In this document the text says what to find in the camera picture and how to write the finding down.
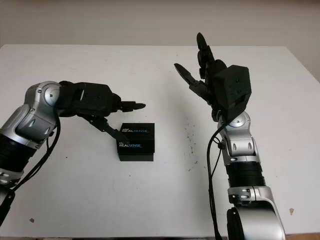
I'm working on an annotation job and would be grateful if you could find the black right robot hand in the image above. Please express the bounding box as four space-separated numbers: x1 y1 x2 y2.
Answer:
174 32 230 123

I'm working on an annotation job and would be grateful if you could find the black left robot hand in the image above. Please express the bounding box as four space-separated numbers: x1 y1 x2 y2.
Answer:
57 80 148 143

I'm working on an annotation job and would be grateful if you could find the black RealSense box lid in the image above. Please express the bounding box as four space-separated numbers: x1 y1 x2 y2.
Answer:
116 122 156 154

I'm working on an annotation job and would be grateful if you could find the dark robot torso edge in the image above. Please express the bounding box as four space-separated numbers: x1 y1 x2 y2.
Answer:
24 236 226 240

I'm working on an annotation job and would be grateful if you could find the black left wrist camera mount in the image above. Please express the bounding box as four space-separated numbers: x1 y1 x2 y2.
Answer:
71 81 115 117

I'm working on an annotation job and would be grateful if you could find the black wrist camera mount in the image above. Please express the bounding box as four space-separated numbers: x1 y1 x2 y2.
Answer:
211 64 252 121
71 81 115 117

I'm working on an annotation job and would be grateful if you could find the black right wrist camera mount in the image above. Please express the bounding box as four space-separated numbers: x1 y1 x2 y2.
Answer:
211 64 252 121

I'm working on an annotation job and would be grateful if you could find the black camera box base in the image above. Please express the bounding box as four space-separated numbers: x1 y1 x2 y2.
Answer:
118 151 155 163

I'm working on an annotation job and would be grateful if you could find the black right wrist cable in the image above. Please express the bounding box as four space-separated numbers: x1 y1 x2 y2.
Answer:
206 119 233 240

